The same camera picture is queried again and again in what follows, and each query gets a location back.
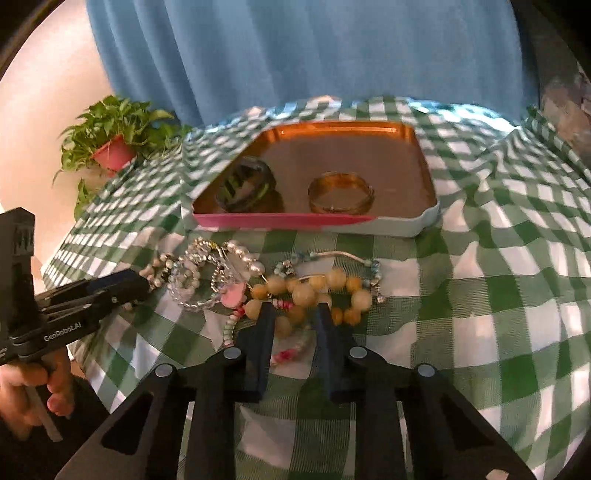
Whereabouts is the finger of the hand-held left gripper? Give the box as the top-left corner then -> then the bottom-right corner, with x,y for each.
35,269 -> 151,309
38,295 -> 136,324

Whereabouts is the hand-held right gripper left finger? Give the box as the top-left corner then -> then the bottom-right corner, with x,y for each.
55,302 -> 278,480

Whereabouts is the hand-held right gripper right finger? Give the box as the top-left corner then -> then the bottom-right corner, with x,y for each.
314,302 -> 536,480

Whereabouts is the pink and white bead bracelet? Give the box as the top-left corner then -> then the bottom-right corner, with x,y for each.
271,332 -> 311,366

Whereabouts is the pastel small bead bracelet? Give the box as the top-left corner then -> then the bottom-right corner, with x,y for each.
223,298 -> 296,348

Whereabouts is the blue and white bead bracelet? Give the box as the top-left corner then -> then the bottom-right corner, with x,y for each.
137,254 -> 179,291

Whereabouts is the pink charm chain bracelet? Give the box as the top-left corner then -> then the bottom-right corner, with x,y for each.
209,265 -> 246,308

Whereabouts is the large yellow bead bracelet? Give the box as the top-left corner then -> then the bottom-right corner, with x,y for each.
245,270 -> 373,337

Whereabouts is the clear bead bracelet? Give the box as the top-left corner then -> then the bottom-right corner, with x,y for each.
168,256 -> 223,311

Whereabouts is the large white pearl bracelet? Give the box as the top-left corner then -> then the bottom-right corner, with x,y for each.
222,240 -> 267,280

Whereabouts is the small white bead strand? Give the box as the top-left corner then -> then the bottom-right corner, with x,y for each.
185,237 -> 223,265

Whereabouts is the silver bangle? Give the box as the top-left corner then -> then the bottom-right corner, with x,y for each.
274,251 -> 385,304

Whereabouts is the copper tray with pink rim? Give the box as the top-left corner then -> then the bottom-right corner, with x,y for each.
191,121 -> 440,238

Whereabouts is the person's left hand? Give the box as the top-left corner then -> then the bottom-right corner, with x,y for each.
0,353 -> 75,440

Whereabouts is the potted green plant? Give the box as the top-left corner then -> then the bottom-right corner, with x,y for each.
53,95 -> 194,217

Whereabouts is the amber bangle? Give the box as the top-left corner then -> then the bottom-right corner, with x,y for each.
308,172 -> 374,215

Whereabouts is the dark green bangle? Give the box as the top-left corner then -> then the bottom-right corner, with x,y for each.
215,157 -> 284,214

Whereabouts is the green checked tablecloth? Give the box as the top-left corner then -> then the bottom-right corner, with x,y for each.
41,95 -> 591,480

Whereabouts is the blue curtain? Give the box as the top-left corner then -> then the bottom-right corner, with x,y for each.
85,0 -> 539,127

